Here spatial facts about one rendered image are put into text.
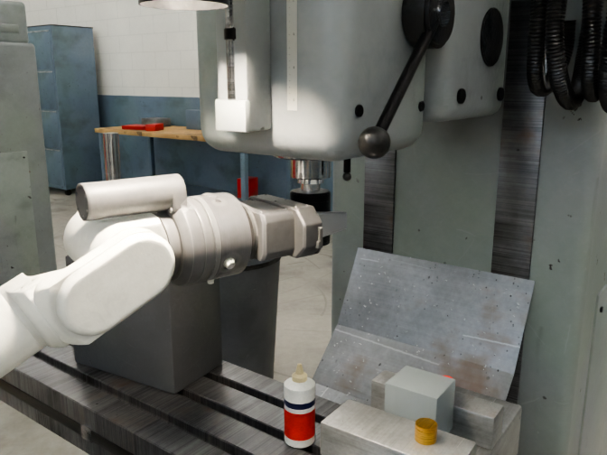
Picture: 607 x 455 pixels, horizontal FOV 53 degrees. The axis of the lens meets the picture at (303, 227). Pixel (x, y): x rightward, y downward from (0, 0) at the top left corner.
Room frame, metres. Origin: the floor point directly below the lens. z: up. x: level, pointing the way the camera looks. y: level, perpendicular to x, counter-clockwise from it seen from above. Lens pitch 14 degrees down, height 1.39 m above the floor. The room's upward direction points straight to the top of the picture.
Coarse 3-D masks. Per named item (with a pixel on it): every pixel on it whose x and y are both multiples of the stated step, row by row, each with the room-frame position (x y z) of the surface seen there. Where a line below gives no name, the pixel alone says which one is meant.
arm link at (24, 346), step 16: (0, 304) 0.47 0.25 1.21; (0, 320) 0.46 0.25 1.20; (16, 320) 0.47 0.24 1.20; (0, 336) 0.46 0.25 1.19; (16, 336) 0.46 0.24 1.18; (32, 336) 0.47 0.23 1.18; (0, 352) 0.46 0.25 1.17; (16, 352) 0.47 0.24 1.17; (32, 352) 0.48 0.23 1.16; (0, 368) 0.46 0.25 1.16
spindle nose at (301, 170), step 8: (296, 168) 0.68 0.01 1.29; (304, 168) 0.67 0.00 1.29; (312, 168) 0.67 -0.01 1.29; (320, 168) 0.67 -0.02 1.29; (328, 168) 0.68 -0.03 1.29; (296, 176) 0.67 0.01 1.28; (304, 176) 0.67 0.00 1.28; (312, 176) 0.67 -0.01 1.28; (320, 176) 0.67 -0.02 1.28; (328, 176) 0.68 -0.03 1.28
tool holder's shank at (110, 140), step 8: (104, 136) 0.95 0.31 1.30; (112, 136) 0.95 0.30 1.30; (104, 144) 0.95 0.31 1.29; (112, 144) 0.95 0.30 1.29; (104, 152) 0.95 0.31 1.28; (112, 152) 0.95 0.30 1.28; (112, 160) 0.95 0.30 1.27; (112, 168) 0.95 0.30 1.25; (120, 168) 0.96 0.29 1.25; (112, 176) 0.95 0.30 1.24; (120, 176) 0.96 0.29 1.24
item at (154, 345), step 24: (168, 288) 0.83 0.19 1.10; (192, 288) 0.87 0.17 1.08; (216, 288) 0.92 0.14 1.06; (144, 312) 0.85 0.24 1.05; (168, 312) 0.83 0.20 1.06; (192, 312) 0.87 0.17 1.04; (216, 312) 0.92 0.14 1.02; (120, 336) 0.88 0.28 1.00; (144, 336) 0.85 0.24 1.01; (168, 336) 0.83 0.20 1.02; (192, 336) 0.87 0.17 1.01; (216, 336) 0.92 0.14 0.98; (96, 360) 0.91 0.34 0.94; (120, 360) 0.88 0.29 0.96; (144, 360) 0.86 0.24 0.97; (168, 360) 0.83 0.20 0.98; (192, 360) 0.86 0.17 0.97; (216, 360) 0.91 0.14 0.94; (144, 384) 0.86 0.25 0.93; (168, 384) 0.83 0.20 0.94
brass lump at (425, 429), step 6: (420, 420) 0.55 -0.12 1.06; (426, 420) 0.55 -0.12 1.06; (432, 420) 0.55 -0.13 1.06; (420, 426) 0.54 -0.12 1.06; (426, 426) 0.54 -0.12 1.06; (432, 426) 0.54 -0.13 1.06; (420, 432) 0.53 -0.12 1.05; (426, 432) 0.53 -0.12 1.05; (432, 432) 0.53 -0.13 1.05; (420, 438) 0.53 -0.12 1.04; (426, 438) 0.53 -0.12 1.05; (432, 438) 0.53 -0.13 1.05; (426, 444) 0.53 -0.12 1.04; (432, 444) 0.53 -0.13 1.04
